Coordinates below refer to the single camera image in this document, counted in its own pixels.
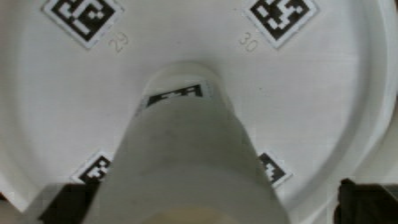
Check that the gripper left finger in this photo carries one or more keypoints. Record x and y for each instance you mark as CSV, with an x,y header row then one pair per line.
x,y
65,210

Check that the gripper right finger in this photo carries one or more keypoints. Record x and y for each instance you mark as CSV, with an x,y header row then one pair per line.
x,y
366,203

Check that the white cylindrical table leg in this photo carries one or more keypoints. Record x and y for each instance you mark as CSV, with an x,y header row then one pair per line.
x,y
186,177

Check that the white round table top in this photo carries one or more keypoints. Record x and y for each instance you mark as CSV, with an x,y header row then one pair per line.
x,y
303,56

